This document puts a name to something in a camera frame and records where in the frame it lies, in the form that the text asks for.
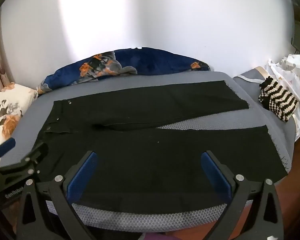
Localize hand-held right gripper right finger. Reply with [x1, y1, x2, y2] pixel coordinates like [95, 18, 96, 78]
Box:
[201, 150, 284, 240]

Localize grey mesh bed mat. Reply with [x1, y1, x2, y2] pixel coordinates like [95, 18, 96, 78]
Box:
[0, 71, 294, 233]

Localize white floral pillow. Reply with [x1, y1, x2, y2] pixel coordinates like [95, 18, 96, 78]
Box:
[0, 82, 38, 150]

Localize blue floral blanket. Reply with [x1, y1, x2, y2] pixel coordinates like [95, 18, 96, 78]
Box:
[37, 47, 211, 94]

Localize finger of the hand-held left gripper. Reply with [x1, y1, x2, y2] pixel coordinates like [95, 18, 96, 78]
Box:
[0, 141, 49, 180]
[0, 137, 16, 167]

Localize black pants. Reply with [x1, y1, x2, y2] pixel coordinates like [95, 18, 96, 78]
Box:
[37, 80, 288, 209]

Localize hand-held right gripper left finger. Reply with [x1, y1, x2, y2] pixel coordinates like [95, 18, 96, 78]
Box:
[16, 151, 98, 240]

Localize black white striped knit cloth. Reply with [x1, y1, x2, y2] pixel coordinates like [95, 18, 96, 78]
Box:
[258, 76, 299, 122]

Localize person's purple clothing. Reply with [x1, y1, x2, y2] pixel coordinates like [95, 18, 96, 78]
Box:
[140, 232, 170, 240]

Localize pile of white clothes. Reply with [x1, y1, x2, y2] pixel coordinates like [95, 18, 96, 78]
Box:
[264, 54, 300, 143]

